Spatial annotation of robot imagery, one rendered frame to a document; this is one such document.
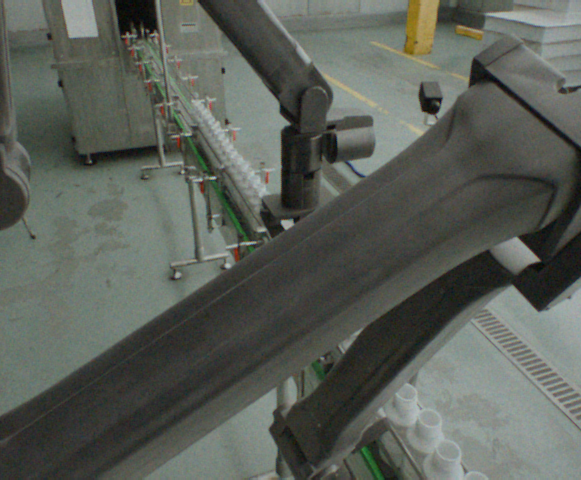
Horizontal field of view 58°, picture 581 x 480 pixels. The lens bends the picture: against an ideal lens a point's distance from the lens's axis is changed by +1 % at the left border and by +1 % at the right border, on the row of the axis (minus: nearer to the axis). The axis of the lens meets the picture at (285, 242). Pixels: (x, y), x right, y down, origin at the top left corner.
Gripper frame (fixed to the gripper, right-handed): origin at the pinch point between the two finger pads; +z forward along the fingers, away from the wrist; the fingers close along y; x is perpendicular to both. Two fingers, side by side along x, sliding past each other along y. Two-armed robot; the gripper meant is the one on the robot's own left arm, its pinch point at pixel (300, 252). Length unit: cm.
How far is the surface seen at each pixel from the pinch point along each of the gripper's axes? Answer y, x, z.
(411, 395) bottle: -15.9, 11.9, 25.3
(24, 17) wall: 113, -939, 100
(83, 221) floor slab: 52, -289, 142
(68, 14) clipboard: 34, -388, 20
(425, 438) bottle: -13.8, 19.5, 26.1
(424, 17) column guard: -468, -672, 93
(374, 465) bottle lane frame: -9.8, 12.8, 40.2
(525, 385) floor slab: -136, -58, 141
